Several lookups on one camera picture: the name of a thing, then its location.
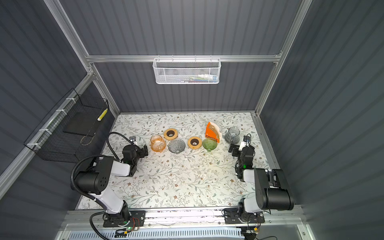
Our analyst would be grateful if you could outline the bamboo ring holder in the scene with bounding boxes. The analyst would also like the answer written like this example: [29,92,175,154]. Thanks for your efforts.
[188,137,203,150]
[164,129,178,141]

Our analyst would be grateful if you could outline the black flat pad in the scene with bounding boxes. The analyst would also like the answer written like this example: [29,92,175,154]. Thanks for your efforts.
[63,113,102,137]

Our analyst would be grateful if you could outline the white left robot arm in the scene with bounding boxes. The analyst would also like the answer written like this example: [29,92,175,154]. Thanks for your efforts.
[70,145,148,227]

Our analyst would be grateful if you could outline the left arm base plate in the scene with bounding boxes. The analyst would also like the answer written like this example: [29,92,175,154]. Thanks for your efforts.
[103,211,146,228]

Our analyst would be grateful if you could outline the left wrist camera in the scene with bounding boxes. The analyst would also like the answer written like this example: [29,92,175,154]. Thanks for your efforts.
[129,136,140,146]

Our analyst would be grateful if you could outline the yellow marker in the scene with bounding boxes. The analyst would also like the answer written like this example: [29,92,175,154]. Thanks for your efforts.
[97,108,109,122]

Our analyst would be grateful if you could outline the black wire basket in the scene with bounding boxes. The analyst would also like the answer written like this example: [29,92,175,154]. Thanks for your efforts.
[24,89,109,163]

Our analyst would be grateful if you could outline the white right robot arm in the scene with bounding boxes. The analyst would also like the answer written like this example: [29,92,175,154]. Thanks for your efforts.
[229,145,295,222]

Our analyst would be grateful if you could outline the green glass dripper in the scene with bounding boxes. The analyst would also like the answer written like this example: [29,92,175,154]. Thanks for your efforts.
[202,138,218,152]

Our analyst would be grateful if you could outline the items in white basket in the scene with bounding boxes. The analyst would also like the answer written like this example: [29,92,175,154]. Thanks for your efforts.
[180,74,219,83]

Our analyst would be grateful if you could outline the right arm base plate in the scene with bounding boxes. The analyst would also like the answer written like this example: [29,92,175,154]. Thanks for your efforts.
[222,208,265,225]

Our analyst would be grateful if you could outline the orange coffee filter pack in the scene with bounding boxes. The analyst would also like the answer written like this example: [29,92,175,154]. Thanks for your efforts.
[205,122,222,143]

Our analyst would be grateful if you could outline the orange glass carafe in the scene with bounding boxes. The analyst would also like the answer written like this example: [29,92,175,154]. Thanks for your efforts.
[150,135,166,152]

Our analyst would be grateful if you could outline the white slotted cable duct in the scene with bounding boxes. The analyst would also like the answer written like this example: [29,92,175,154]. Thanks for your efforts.
[68,228,244,240]

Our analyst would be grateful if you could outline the grey glass carafe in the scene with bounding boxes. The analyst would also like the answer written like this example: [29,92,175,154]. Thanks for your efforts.
[225,126,240,145]

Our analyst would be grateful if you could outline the grey glass dripper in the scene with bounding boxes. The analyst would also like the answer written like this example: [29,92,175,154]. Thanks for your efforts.
[168,139,186,154]

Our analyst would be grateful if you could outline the white wire basket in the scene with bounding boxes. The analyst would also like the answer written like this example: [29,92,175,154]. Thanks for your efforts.
[153,58,222,85]

